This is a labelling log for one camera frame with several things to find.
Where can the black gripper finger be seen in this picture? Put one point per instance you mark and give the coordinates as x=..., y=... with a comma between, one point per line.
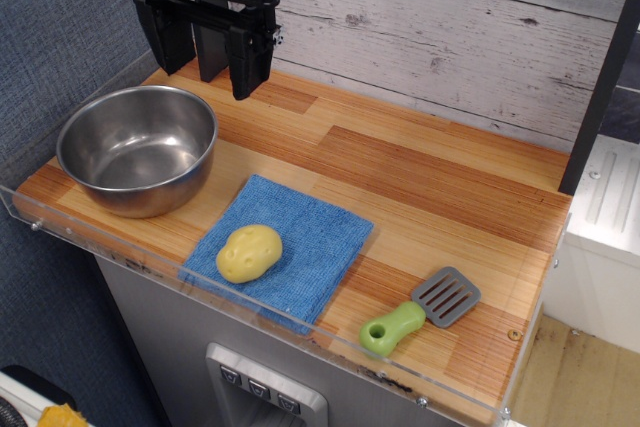
x=169, y=37
x=250, y=56

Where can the green handled grey spatula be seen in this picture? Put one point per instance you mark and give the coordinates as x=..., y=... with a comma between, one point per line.
x=442, y=299

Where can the blue microfibre cloth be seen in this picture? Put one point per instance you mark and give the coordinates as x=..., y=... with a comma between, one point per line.
x=285, y=249

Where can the stainless steel bowl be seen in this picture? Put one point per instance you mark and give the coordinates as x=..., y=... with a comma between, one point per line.
x=140, y=152

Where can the yellow toy potato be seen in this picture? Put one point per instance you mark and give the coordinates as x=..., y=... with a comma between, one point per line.
x=248, y=253

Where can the clear acrylic table guard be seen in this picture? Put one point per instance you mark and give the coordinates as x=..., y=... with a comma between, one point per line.
x=501, y=235

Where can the grey toy fridge cabinet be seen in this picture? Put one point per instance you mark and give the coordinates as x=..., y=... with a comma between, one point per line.
x=171, y=330

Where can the silver dispenser panel with buttons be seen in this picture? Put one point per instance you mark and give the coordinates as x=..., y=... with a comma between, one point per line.
x=251, y=394

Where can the black white object bottom left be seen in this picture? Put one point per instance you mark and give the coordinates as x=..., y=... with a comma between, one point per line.
x=30, y=393

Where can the yellow object bottom left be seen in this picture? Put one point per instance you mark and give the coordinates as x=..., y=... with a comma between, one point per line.
x=61, y=416

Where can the white appliance at right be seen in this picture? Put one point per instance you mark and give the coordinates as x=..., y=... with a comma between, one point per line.
x=593, y=283

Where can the black left vertical post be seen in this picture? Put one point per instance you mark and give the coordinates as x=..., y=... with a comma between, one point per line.
x=211, y=48

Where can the black vertical post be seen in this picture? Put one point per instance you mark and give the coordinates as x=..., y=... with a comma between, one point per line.
x=211, y=48
x=610, y=71

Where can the black right vertical post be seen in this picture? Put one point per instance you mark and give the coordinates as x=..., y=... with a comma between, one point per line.
x=610, y=71

